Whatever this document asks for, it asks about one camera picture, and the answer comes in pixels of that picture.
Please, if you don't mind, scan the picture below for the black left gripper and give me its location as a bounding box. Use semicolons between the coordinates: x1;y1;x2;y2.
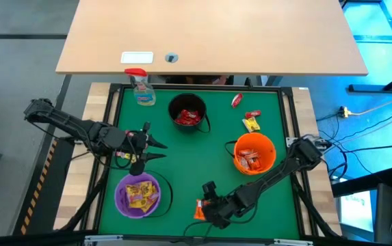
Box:
125;122;168;177

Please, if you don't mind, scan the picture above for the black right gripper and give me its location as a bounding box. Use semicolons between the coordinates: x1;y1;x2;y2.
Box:
202;181;241;230

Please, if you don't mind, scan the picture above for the orange Reese's candy pack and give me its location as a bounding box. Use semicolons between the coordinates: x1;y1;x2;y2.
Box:
193;198;207;221
244;153;263;172
238;148;255;160

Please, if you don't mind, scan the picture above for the green table mat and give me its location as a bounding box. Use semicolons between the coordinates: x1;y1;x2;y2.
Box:
98;87;301;239

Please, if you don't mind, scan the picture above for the black pumpkin face bucket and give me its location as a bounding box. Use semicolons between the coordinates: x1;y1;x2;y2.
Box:
167;92;212;135

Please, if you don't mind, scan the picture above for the Windex spray bottle red trigger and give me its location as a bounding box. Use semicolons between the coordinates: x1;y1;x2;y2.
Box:
124;67;157;107

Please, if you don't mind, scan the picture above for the purple plastic bucket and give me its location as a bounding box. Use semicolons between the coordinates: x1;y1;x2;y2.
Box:
114;169;174;219

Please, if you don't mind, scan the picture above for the orange pumpkin face bucket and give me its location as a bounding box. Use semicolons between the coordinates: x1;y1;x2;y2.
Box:
224;132;278;176

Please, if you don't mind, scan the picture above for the white rectangular desk plate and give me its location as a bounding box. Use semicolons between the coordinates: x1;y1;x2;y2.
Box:
120;51;155;65

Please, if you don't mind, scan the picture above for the black yellow hazard strip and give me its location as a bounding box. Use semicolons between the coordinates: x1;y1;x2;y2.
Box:
20;136;60;236

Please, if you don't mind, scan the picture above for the light wooden desk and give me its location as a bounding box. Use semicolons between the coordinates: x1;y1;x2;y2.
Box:
55;0;369;77

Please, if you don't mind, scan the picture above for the white floor box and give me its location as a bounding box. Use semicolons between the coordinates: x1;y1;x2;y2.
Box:
339;189;374;233

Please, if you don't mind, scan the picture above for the black desk foot bar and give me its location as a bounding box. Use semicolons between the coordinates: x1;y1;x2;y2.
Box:
348;66;392;94

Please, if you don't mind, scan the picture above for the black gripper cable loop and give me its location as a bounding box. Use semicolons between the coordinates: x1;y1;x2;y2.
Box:
112;146;135;171
183;220;217;240

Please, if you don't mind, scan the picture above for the black aluminium rig frame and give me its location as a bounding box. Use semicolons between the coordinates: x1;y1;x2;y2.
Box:
79;81;319;246

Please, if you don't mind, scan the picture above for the silver metal bracket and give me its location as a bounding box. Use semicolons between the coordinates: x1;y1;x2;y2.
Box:
273;238;315;246
84;234;124;245

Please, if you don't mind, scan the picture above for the beige floor cable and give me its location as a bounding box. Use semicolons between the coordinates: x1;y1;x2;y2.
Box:
348;91;392;116

